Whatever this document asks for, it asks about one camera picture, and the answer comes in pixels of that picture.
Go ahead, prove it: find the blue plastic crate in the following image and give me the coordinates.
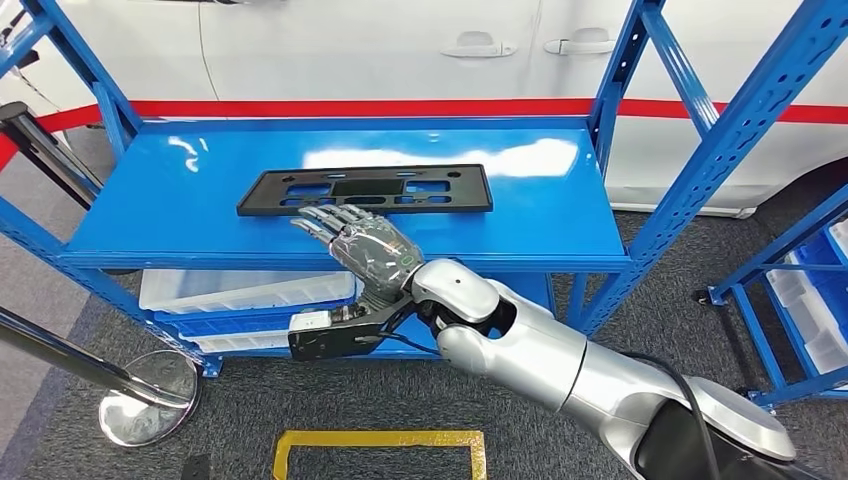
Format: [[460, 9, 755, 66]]
[[788, 230, 848, 327], [155, 301, 359, 339]]

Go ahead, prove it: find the white car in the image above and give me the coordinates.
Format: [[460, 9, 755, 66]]
[[0, 0, 848, 220]]

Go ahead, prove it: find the black plastic plate frame part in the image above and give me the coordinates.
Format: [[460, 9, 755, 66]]
[[236, 164, 495, 218]]

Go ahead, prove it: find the red barrier belt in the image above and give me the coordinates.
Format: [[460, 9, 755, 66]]
[[0, 97, 848, 172]]

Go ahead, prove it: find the black stanchion post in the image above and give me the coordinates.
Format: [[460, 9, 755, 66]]
[[0, 101, 104, 212]]

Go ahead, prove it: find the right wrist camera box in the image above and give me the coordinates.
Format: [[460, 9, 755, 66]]
[[287, 294, 415, 362]]

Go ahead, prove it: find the black robot foot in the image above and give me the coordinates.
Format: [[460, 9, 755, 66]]
[[180, 453, 212, 480]]

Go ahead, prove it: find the blue shelf rack on casters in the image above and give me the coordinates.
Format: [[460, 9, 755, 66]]
[[694, 188, 848, 409]]

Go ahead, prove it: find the blue metal shelf rack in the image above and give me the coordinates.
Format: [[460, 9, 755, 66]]
[[0, 0, 848, 380]]

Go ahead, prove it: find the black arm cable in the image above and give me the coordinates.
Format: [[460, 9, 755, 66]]
[[622, 352, 723, 480]]

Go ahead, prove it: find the chrome stanchion post with base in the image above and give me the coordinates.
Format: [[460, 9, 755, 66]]
[[0, 305, 201, 448]]

